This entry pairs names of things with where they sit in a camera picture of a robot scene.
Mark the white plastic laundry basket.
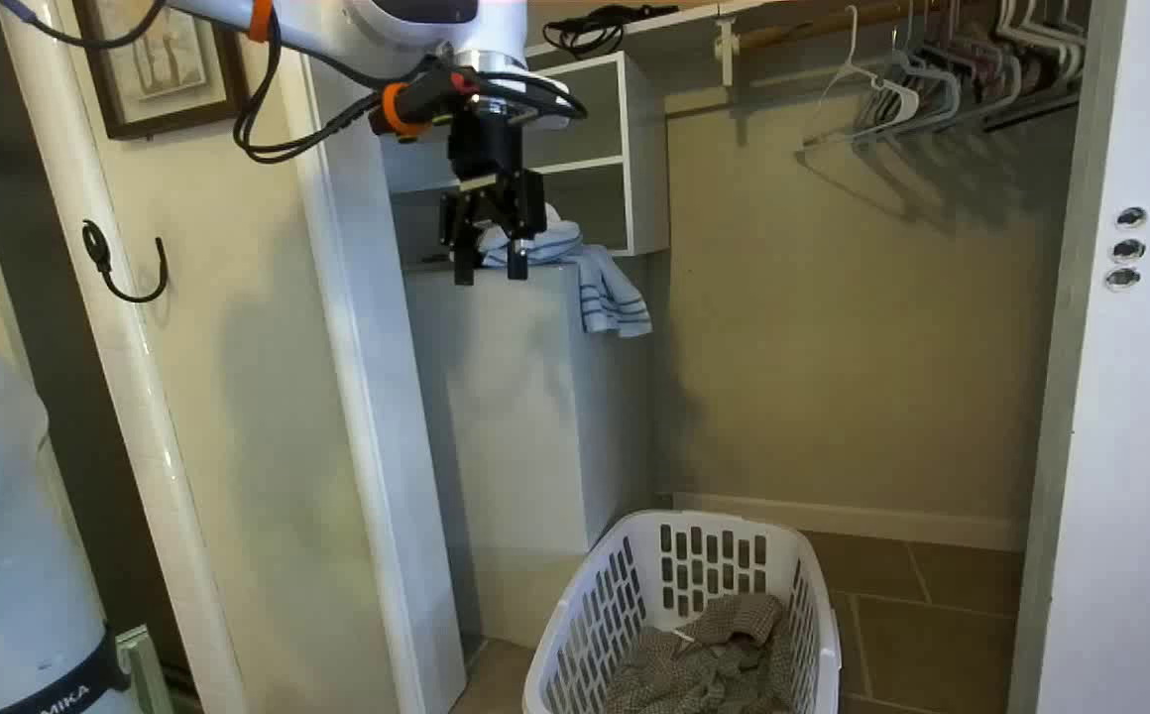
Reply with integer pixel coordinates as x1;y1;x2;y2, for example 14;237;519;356
519;509;847;714

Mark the white wall outlet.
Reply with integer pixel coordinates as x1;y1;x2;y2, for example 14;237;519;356
111;622;178;714

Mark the white cubby shelf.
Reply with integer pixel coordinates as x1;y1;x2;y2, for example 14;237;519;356
387;46;675;263

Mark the wooden closet rod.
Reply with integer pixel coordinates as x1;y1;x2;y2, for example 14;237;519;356
730;0;946;61

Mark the dark framed wall picture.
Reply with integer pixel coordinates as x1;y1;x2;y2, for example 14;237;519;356
71;0;250;144

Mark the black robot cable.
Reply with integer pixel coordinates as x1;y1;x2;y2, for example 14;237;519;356
0;0;589;171

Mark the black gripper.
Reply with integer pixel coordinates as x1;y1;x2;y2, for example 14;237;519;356
437;110;552;290

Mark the black strap on shelf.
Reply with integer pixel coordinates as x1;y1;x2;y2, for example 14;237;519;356
541;0;682;61

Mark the white door trim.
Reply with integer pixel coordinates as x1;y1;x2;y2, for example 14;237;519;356
0;0;250;714

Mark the white rod bracket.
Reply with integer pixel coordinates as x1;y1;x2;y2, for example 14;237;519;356
708;12;748;95

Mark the white door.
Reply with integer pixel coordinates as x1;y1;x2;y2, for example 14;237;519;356
1006;0;1150;714

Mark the white plastic clothes hanger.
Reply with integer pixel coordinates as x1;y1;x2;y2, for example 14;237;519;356
981;0;1089;136
866;46;970;144
822;0;931;136

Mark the dark wooden door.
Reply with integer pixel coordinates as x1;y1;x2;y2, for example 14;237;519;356
0;0;202;690

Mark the white baseboard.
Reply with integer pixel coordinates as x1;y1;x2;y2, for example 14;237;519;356
670;493;1030;557

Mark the white closet door frame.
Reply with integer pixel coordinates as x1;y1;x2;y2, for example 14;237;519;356
272;52;472;714

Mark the black wall hook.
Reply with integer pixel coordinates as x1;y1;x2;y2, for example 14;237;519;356
78;213;170;308

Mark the white towel with blue stripes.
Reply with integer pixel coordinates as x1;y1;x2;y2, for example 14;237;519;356
472;213;654;340

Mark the brown checkered cloth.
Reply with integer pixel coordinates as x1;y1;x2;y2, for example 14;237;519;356
597;593;802;714

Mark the white cabinet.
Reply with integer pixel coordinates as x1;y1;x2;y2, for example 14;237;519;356
400;254;660;651

